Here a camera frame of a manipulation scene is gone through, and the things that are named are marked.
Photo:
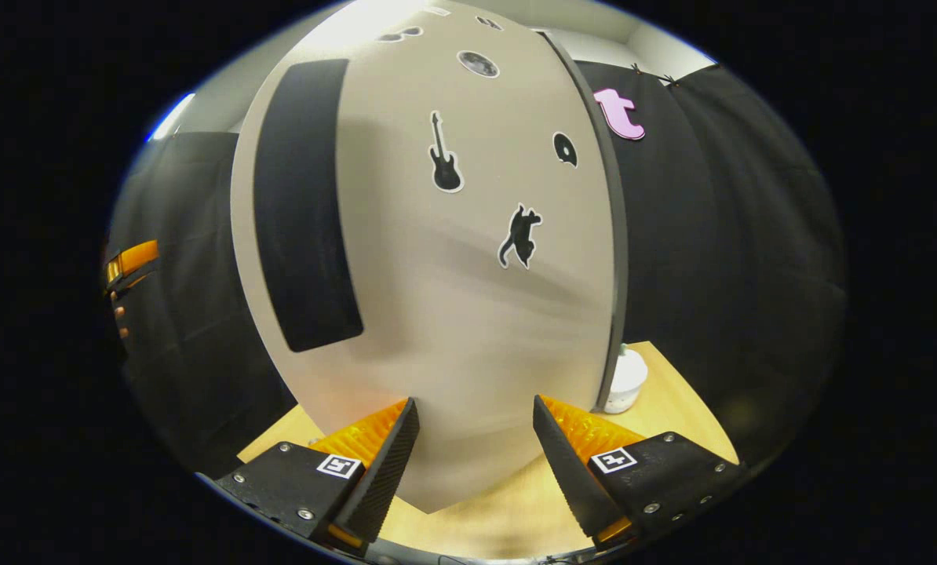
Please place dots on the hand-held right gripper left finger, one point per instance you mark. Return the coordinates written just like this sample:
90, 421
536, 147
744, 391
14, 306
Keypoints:
382, 479

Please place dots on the grey cabinet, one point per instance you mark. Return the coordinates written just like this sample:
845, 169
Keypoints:
617, 235

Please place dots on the white round container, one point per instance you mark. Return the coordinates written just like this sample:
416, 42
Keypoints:
625, 384

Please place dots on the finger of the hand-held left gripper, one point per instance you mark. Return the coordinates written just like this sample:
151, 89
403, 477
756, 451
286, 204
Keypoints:
135, 259

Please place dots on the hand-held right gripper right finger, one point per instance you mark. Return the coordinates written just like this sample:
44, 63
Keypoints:
566, 479

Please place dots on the cream cabinet door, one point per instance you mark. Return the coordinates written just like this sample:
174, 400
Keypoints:
453, 329

